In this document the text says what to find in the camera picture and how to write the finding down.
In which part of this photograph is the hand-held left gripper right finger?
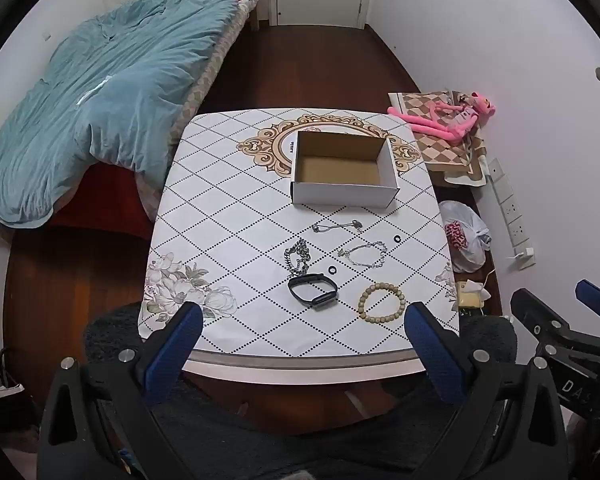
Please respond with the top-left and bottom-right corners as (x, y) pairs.
(404, 301), (569, 480)

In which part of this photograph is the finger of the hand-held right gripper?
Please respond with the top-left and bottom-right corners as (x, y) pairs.
(510, 288), (582, 347)
(575, 279), (600, 322)

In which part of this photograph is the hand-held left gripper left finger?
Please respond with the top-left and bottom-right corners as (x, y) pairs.
(37, 302), (205, 480)

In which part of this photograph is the wooden bead bracelet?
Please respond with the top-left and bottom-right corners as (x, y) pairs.
(357, 282), (406, 322)

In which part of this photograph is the silver link bracelet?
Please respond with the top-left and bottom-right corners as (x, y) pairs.
(337, 240), (389, 270)

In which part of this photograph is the black smart band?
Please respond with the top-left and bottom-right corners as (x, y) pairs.
(287, 273), (339, 310)

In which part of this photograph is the chunky silver chain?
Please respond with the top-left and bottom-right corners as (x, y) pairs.
(283, 239), (312, 276)

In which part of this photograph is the thin silver necklace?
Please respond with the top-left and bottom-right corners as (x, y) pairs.
(311, 218), (365, 235)

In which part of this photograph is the cardboard box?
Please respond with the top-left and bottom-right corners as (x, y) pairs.
(289, 130), (400, 209)

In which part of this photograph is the small yellow box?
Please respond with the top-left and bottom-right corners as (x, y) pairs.
(454, 281), (491, 311)

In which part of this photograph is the white plastic bag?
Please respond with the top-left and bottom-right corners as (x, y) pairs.
(438, 199), (491, 274)

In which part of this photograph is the white power strip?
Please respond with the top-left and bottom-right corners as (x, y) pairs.
(487, 157), (531, 257)

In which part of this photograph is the white table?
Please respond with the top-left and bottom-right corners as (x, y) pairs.
(180, 345), (431, 417)

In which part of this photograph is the patterned white tablecloth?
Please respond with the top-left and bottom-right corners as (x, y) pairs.
(138, 107), (461, 359)

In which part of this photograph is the pink plush toy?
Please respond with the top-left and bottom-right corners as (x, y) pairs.
(387, 90), (496, 147)

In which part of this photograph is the blue duvet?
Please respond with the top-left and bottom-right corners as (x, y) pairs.
(0, 0), (239, 226)

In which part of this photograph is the bed with checkered sheet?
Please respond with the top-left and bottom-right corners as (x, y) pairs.
(0, 0), (264, 233)

